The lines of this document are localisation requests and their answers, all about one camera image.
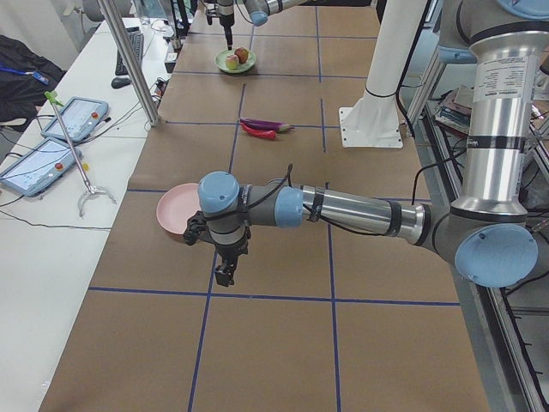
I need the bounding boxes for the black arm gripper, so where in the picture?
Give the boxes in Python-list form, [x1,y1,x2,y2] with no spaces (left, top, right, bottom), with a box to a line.
[212,227,251,288]

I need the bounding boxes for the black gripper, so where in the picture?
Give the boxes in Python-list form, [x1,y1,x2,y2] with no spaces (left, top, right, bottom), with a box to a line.
[219,13,234,50]

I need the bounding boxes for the red pomegranate fruit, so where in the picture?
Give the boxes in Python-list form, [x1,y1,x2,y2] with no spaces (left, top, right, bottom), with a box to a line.
[234,47,250,64]

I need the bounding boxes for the pink green peach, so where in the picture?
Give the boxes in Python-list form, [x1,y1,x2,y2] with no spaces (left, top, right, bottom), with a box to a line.
[225,54,239,71]

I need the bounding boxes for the purple eggplant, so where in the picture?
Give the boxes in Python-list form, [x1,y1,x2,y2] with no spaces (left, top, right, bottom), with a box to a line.
[239,118,294,133]

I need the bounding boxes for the red chili pepper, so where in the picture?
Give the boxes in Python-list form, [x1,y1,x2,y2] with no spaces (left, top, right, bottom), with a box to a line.
[240,123,277,141]

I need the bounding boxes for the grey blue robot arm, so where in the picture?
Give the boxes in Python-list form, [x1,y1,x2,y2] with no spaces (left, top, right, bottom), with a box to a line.
[207,0,345,28]
[188,1,548,288]

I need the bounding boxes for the light green plate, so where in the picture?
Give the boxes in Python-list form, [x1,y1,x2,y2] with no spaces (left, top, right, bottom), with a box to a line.
[214,50,256,74]

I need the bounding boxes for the pink plate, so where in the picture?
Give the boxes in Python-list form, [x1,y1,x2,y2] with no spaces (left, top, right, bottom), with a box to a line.
[156,183,200,235]

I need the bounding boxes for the black keyboard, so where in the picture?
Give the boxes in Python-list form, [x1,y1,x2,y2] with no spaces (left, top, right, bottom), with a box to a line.
[114,31,146,76]

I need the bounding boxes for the black computer mouse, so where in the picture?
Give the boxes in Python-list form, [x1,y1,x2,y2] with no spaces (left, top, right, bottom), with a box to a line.
[111,76,131,89]

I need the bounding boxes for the upper teach pendant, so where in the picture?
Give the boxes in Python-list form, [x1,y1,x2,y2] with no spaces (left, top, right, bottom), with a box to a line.
[57,96,110,143]

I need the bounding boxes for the teach pendant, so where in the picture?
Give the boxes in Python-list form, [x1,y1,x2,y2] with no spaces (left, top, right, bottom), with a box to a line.
[57,96,110,143]
[1,137,75,197]

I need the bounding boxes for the metal reacher grabber tool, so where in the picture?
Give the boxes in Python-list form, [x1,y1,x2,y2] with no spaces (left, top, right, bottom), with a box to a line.
[45,91,118,218]

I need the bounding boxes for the black jacket on chair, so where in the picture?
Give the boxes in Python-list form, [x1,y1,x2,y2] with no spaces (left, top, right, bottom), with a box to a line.
[1,35,66,132]

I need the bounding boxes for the lower teach pendant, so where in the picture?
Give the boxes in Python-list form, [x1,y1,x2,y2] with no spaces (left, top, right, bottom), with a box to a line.
[1,137,75,197]

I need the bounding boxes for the stack of magazines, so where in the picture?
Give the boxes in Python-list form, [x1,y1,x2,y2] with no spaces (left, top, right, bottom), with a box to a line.
[434,85,474,135]

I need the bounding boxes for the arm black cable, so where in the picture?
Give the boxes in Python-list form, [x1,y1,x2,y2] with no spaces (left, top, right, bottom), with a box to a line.
[182,162,468,241]

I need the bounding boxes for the aluminium frame post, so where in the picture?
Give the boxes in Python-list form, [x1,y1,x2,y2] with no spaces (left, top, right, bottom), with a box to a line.
[98,0,159,127]

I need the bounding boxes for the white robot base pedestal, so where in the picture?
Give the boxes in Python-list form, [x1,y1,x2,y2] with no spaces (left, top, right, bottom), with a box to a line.
[339,0,429,148]

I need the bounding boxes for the aluminium frame rack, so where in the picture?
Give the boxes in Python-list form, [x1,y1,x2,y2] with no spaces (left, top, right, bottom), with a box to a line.
[407,59,548,411]

